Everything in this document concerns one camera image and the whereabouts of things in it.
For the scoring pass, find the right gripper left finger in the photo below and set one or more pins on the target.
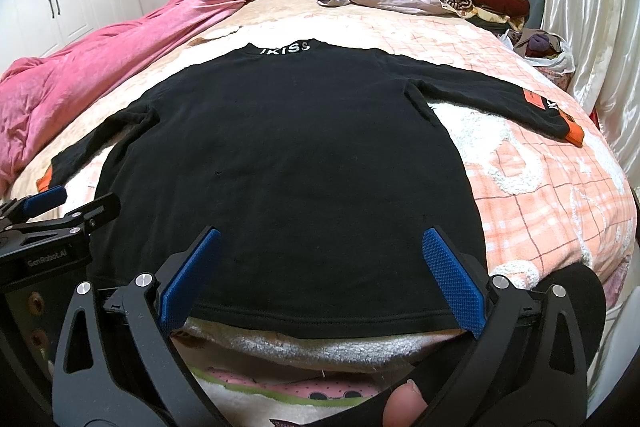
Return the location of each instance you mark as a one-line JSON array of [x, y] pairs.
[[115, 364]]

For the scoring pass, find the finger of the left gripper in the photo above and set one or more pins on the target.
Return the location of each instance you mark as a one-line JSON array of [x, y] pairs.
[[18, 211], [84, 219]]

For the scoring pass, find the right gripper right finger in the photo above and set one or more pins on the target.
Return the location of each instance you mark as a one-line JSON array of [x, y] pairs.
[[526, 365]]

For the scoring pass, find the black long sleeve shirt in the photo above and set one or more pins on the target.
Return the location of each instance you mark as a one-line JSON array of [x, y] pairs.
[[321, 167]]

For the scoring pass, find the white bag of clothes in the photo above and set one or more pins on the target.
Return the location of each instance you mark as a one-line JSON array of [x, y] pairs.
[[548, 53]]

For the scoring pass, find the right hand thumb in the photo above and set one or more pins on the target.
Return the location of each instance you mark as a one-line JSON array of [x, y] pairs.
[[404, 406]]

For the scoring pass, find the pink quilt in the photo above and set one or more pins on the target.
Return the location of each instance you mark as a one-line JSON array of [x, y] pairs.
[[41, 96]]

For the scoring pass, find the pink checkered fleece blanket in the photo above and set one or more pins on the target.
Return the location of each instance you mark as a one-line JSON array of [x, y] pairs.
[[543, 204]]

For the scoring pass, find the white satin curtain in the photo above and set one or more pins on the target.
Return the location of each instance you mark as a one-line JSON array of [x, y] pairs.
[[604, 38]]

